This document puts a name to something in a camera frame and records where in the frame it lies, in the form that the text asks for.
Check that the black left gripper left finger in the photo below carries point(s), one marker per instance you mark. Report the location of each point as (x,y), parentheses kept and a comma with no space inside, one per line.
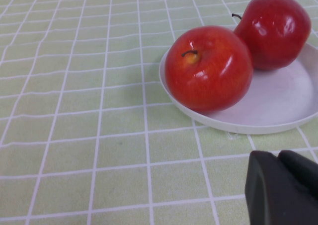
(268,197)

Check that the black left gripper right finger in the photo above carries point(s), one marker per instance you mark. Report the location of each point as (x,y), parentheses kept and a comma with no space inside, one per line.
(303,172)

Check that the red apple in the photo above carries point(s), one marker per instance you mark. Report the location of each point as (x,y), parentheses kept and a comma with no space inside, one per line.
(208,73)
(273,31)

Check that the white round plate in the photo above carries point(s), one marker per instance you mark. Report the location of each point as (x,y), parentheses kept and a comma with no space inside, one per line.
(273,100)

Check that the green white checked tablecloth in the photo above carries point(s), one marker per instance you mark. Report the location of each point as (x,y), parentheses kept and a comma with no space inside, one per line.
(74,135)

